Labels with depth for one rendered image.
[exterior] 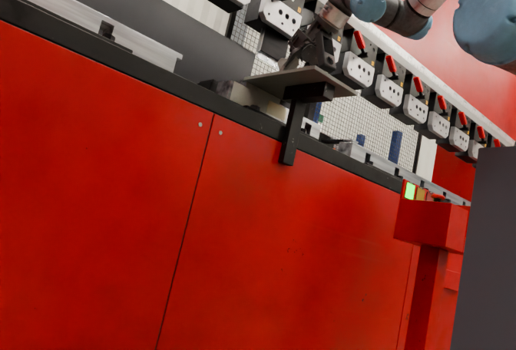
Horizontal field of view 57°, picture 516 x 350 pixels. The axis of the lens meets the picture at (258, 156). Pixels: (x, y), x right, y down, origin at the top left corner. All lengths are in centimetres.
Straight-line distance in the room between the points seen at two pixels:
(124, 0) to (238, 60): 53
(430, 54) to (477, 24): 140
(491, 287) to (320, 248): 73
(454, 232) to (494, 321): 71
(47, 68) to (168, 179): 32
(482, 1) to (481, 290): 40
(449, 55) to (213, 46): 104
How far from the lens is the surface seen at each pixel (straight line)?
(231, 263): 117
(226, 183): 113
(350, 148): 168
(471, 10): 77
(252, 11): 145
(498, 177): 77
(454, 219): 142
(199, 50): 191
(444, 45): 225
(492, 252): 75
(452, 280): 207
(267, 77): 128
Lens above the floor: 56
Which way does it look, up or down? 10 degrees up
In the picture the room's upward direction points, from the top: 13 degrees clockwise
